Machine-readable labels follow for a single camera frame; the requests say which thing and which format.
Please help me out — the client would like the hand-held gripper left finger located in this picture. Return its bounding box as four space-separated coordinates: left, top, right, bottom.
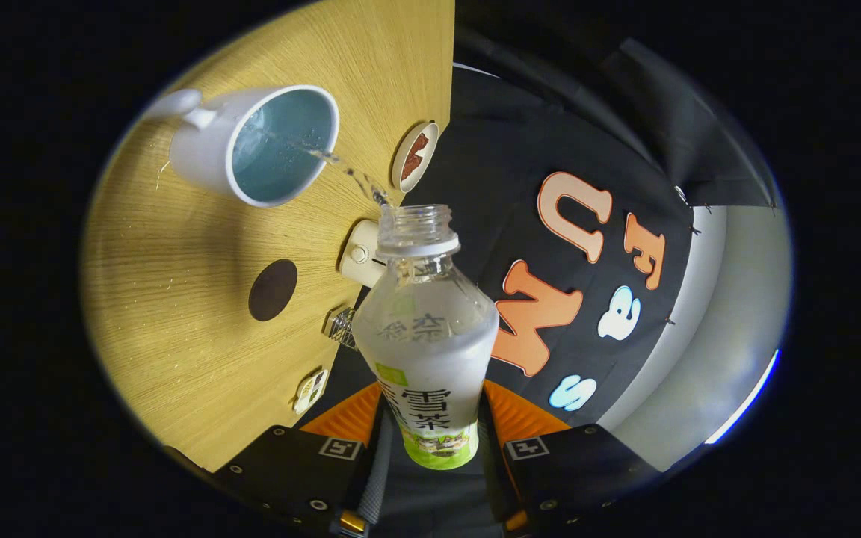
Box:
214 381 386 535

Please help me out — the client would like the metal wire holder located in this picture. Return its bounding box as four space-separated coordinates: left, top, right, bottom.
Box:
324 305 360 350

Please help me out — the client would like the white cup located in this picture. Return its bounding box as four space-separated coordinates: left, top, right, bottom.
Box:
143 84 341 208

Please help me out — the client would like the clear plastic juice bottle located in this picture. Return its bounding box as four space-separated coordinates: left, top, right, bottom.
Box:
352 204 501 471

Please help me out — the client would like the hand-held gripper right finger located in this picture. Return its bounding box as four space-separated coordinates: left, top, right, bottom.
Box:
479 379 659 535

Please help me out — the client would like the clear juice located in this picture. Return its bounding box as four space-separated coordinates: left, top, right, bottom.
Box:
303 146 394 210

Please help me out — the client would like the white toaster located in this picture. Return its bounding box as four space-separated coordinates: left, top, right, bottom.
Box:
339 219 388 288

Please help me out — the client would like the wooden table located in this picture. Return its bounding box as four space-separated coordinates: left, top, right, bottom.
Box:
81 0 455 473

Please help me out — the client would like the dark round coaster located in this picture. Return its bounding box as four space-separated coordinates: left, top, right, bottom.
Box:
248 259 299 323

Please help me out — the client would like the white divided bean dish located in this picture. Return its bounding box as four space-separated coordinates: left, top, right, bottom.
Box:
293 367 329 416

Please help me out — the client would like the white round plate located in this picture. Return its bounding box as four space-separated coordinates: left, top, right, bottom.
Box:
391 121 440 194

